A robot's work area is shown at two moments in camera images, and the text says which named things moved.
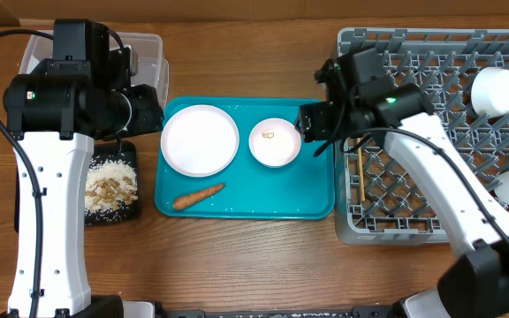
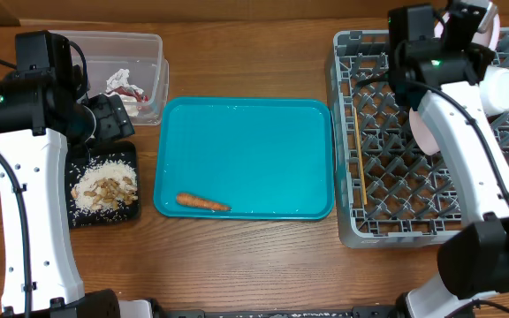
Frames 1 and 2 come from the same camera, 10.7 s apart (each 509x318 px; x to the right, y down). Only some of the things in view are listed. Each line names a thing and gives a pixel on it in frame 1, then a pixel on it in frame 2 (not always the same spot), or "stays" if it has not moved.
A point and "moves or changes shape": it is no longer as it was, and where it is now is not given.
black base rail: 370,312 stays
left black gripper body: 145,112 to 111,124
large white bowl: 496,91 stays
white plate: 200,140 to 488,39
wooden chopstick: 360,150 stays
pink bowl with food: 275,142 moves or changes shape
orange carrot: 197,196 moves or changes shape
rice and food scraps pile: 110,185 stays
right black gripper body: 325,121 to 470,45
